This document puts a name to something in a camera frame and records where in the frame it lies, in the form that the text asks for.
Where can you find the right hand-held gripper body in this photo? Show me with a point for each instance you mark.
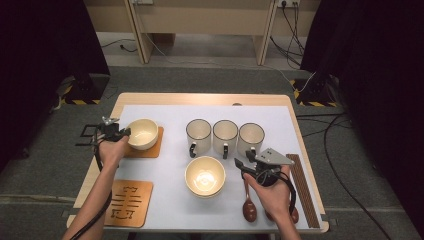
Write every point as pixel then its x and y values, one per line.
pixel 273 156

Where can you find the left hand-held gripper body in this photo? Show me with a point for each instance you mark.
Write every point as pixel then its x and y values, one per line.
pixel 108 131

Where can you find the wooden coaster with cutout pattern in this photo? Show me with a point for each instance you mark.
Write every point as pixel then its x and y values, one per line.
pixel 148 200
pixel 155 151

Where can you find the row of brown chopsticks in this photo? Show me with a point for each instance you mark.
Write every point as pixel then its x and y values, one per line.
pixel 303 190

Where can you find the white wall socket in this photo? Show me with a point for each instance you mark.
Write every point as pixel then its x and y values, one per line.
pixel 288 2

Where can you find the white table mat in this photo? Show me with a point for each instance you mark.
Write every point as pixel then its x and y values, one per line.
pixel 173 113

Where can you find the person's right hand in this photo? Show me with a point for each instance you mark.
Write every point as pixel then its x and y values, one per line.
pixel 275 198

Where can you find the beige wooden desk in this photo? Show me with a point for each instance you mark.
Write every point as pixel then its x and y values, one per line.
pixel 200 20

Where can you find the black stand base striped tape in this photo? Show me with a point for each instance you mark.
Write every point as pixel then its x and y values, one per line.
pixel 313 91
pixel 90 88

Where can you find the person's left hand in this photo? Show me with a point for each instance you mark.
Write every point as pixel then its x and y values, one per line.
pixel 111 151

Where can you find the black curtain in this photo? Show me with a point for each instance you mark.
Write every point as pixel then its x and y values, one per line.
pixel 383 66
pixel 33 50

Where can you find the cream ceramic bowl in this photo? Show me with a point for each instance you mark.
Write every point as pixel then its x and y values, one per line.
pixel 205 176
pixel 143 133

